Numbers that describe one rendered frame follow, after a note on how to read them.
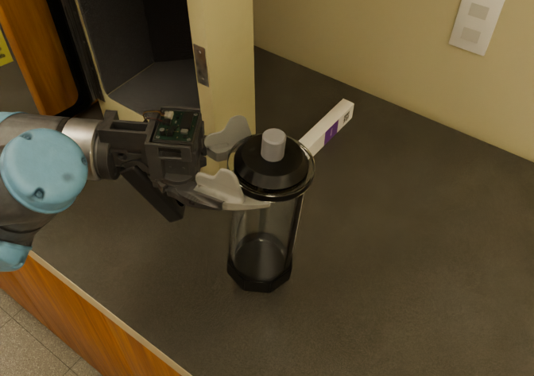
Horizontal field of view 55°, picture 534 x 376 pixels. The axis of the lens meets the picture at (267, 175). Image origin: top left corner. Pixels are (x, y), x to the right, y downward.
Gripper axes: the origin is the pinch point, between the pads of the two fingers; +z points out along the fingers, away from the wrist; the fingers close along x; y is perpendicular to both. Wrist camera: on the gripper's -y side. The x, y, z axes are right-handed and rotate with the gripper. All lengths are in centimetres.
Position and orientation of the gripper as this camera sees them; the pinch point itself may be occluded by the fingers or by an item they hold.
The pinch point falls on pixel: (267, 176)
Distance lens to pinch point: 64.7
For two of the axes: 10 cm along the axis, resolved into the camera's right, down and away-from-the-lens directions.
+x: 0.8, -7.2, 6.9
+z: 10.0, 0.8, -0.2
